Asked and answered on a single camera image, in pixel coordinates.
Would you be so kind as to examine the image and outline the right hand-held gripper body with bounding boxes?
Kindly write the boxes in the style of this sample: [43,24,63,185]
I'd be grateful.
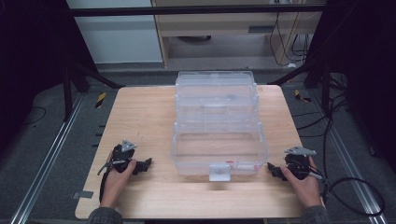
[283,146,318,181]

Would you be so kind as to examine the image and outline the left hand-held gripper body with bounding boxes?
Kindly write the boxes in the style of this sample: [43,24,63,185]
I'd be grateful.
[96,139,138,176]

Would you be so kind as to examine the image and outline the clear plastic storage box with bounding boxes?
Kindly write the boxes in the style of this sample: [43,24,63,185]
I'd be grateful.
[169,70,270,183]

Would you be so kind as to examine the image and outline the person's right hand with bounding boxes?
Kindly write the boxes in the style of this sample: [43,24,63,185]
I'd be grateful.
[279,156,323,209]

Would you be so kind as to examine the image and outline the person's left hand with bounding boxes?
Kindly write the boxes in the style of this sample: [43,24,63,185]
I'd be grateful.
[99,159,137,209]

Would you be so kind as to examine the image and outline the grey tape strip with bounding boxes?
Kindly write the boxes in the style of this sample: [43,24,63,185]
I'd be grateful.
[71,189,94,201]

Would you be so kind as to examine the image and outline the yellow black striped tape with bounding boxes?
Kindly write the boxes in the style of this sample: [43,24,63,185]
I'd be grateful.
[293,89,313,104]

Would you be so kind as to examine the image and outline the black metal stand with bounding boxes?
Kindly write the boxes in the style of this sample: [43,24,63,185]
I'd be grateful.
[61,61,126,123]
[267,60,332,117]

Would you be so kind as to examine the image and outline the white cabinet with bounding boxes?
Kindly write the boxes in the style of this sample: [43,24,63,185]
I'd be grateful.
[65,0,163,65]

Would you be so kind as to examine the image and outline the black curtain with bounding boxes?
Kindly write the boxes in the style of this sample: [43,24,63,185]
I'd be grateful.
[306,0,396,174]
[0,0,96,153]

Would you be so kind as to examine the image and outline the light wooden desk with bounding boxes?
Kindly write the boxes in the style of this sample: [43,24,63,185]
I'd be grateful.
[151,0,327,68]

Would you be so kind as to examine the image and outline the black horizontal metal bar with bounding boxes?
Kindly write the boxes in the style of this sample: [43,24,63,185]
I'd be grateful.
[65,3,327,18]

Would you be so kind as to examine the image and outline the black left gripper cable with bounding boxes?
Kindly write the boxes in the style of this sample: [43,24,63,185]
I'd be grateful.
[98,167,110,203]

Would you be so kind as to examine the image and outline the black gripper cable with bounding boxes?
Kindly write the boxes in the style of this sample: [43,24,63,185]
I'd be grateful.
[98,167,110,203]
[309,169,386,217]

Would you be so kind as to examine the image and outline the black floor cables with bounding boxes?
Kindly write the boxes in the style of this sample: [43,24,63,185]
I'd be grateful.
[292,74,354,175]

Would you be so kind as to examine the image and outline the aluminium floor rail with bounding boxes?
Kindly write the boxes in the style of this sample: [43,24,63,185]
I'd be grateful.
[310,89,389,224]
[8,92,86,224]

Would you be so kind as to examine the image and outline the yellow-handled tool on floor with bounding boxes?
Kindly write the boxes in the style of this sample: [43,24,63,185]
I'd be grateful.
[94,91,107,109]

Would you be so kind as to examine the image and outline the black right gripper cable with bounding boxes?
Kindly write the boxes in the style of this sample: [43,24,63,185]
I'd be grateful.
[309,169,386,217]

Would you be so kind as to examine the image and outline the thin black floor cable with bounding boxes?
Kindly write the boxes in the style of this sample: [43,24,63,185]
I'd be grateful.
[22,105,48,126]

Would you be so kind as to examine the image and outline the black cables under desk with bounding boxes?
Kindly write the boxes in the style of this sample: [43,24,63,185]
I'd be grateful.
[268,11,313,68]

